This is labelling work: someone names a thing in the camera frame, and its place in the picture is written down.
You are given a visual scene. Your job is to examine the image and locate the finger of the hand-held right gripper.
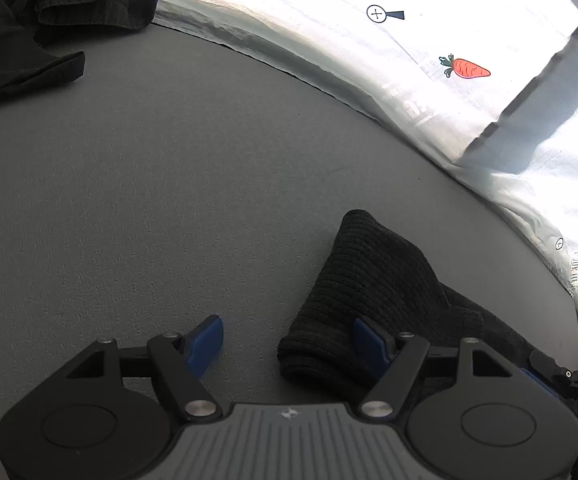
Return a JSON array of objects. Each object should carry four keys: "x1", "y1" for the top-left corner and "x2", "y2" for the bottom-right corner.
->
[{"x1": 521, "y1": 350, "x2": 576, "y2": 402}]

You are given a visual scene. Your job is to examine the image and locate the pile of black clothes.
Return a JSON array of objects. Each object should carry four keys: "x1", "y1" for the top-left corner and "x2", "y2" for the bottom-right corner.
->
[{"x1": 0, "y1": 0, "x2": 162, "y2": 107}]

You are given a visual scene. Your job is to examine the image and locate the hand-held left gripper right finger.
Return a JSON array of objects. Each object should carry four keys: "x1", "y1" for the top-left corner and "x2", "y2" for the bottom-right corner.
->
[{"x1": 353, "y1": 317, "x2": 517, "y2": 420}]

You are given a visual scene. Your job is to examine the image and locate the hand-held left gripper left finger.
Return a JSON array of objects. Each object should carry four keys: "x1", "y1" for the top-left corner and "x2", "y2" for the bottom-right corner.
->
[{"x1": 64, "y1": 314, "x2": 226, "y2": 420}]

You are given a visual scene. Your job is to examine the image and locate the printed white curtain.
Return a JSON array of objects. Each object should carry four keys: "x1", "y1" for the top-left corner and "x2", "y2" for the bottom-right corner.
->
[{"x1": 126, "y1": 0, "x2": 578, "y2": 358}]

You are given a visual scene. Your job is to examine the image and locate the black knit garment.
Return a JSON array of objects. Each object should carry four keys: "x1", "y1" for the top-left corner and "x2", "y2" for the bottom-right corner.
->
[{"x1": 276, "y1": 209, "x2": 570, "y2": 413}]

